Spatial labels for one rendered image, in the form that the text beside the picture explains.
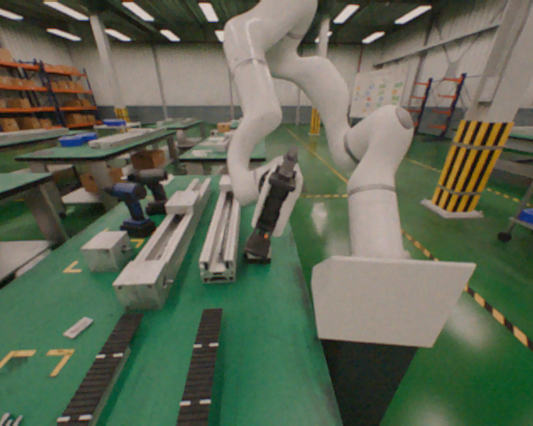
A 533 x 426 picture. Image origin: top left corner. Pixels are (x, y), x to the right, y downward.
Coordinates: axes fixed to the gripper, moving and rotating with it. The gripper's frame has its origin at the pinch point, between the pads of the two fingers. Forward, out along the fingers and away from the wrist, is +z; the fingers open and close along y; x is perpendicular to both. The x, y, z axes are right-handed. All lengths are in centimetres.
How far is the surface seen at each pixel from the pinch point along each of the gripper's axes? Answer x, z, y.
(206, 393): -0.7, 0.7, 35.6
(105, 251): 43, -29, 42
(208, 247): 14.0, -34.7, 31.3
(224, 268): 6.4, -29.3, 32.6
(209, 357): 1.1, -5.5, 35.7
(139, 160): 245, -341, 126
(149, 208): 54, -68, 46
